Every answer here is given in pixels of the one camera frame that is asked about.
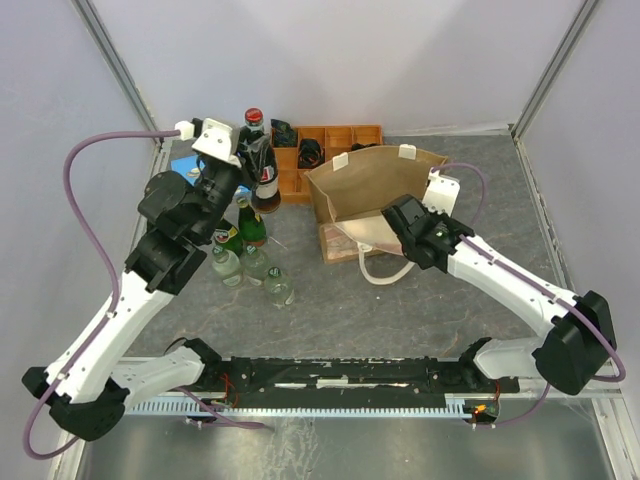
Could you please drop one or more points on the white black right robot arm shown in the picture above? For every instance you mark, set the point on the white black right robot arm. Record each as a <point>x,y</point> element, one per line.
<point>573,334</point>

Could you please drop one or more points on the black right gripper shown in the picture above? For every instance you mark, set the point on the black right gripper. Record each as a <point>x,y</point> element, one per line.
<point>433,214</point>

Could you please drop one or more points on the orange wooden compartment tray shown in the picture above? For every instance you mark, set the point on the orange wooden compartment tray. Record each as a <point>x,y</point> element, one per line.
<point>335,140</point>

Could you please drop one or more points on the burlap canvas tote bag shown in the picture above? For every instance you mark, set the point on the burlap canvas tote bag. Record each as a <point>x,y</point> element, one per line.
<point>359,184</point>

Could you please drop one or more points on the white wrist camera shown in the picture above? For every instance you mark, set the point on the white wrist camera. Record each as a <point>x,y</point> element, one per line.
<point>212,138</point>
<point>441,193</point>

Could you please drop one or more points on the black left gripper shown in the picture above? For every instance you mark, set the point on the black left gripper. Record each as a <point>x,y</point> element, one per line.
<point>254,155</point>

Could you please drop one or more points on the dark patterned rolled sock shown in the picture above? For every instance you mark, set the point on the dark patterned rolled sock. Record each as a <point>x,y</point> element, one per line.
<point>284,135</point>

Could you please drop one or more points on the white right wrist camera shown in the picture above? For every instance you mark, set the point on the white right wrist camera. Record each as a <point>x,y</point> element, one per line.
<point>441,193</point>

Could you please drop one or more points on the red-capped beverage bottle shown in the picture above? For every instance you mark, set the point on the red-capped beverage bottle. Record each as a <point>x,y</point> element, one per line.
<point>265,198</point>

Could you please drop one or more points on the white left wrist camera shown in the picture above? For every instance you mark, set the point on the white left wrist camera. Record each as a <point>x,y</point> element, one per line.
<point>212,138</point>

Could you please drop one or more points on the dark yellow-patterned rolled sock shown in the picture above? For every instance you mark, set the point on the dark yellow-patterned rolled sock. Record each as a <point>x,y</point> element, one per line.
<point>360,146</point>

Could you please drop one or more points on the dark orange-striped rolled sock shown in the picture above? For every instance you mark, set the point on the dark orange-striped rolled sock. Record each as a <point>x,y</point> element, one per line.
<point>310,154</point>

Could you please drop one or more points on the blue space-print cloth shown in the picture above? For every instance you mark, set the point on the blue space-print cloth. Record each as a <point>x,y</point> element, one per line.
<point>189,167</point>

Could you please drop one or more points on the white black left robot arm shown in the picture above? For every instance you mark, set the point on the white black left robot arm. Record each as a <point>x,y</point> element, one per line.
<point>86,391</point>

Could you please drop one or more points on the green soda water bottle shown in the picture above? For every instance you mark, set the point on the green soda water bottle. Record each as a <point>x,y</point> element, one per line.
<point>279,287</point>

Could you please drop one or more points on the clear soda water bottle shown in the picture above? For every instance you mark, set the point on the clear soda water bottle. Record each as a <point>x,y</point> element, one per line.
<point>256,265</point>

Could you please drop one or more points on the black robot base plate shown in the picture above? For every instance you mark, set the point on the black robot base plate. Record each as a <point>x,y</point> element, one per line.
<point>276,383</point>

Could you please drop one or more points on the green perrier glass bottle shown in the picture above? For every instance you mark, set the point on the green perrier glass bottle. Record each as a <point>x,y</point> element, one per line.
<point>228,237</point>

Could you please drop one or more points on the green glass beverage bottle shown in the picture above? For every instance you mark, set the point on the green glass beverage bottle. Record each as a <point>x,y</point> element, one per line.
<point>250,224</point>

